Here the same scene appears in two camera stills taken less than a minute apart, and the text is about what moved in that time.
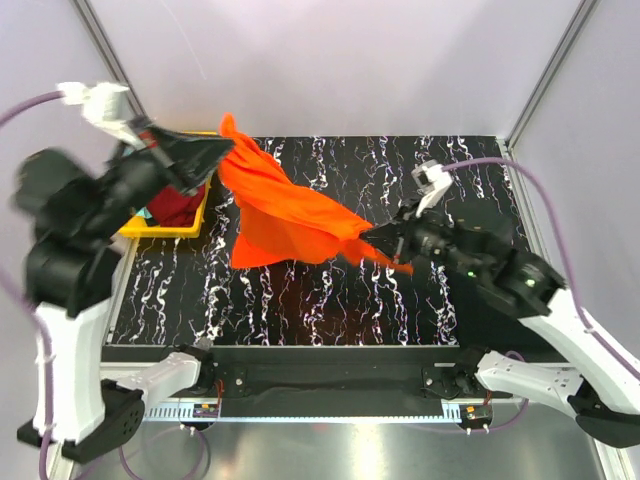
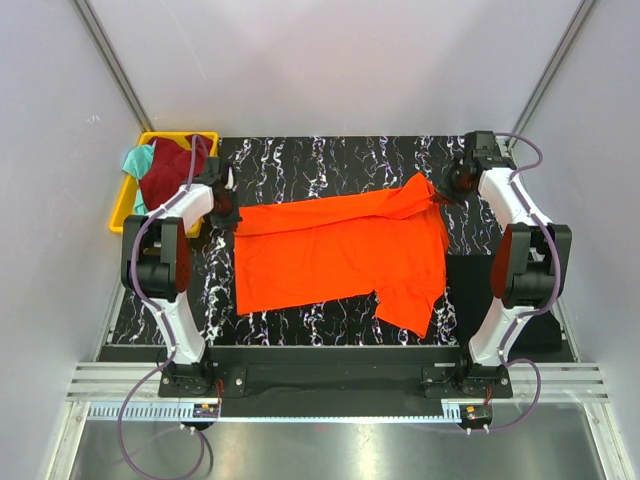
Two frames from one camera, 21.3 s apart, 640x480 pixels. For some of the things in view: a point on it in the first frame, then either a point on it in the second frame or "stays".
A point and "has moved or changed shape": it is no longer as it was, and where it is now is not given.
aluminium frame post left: [85, 12] stays
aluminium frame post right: [550, 71] stays
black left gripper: [167, 163] → [226, 216]
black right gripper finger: [386, 234] → [437, 198]
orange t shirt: [284, 224] has moved or changed shape
